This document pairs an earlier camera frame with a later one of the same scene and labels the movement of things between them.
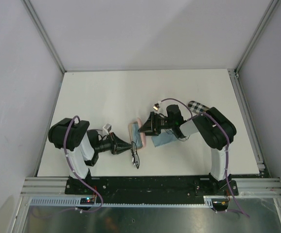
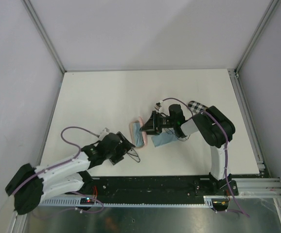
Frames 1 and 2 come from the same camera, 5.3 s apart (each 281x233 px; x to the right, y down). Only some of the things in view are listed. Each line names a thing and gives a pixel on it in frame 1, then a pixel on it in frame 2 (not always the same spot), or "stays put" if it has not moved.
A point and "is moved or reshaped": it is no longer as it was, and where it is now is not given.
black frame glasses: (135, 159) is moved or reshaped
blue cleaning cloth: (137, 137) stays put
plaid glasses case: (197, 107) stays put
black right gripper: (151, 126) stays put
